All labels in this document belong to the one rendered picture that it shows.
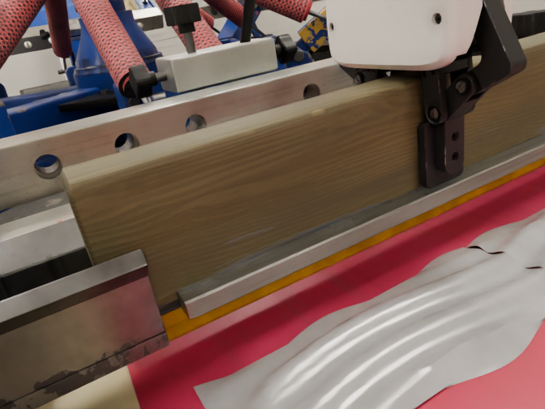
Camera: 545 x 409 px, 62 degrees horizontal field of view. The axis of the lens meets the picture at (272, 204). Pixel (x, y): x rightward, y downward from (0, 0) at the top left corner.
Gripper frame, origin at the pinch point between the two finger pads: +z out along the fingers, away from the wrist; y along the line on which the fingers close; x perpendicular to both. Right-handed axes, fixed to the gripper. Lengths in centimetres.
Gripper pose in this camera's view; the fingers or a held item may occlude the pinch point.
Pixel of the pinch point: (417, 144)
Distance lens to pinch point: 30.4
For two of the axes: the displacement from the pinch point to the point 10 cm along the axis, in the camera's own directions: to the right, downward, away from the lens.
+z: 1.6, 9.0, 4.0
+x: 8.6, -3.3, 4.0
